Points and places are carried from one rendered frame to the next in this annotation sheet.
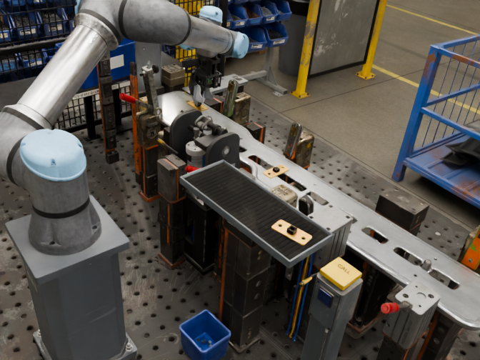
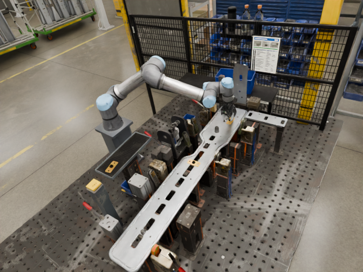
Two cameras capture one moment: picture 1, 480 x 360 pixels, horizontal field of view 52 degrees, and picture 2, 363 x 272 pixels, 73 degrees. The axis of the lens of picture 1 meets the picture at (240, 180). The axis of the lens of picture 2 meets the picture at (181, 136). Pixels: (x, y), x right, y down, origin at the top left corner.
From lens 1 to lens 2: 1.64 m
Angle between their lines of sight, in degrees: 63
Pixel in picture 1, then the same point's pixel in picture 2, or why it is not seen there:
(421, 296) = (108, 224)
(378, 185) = (288, 233)
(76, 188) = (102, 113)
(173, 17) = (149, 78)
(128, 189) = not seen: hidden behind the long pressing
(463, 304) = (121, 250)
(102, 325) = not seen: hidden behind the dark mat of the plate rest
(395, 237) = (161, 217)
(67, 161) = (99, 105)
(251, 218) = (117, 155)
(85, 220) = (107, 123)
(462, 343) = not seen: outside the picture
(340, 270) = (93, 183)
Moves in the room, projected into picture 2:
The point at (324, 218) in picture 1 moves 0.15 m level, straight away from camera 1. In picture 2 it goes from (136, 178) to (162, 176)
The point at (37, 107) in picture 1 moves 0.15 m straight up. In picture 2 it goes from (118, 88) to (112, 68)
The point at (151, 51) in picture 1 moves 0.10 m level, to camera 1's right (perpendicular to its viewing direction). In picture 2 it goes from (241, 87) to (247, 93)
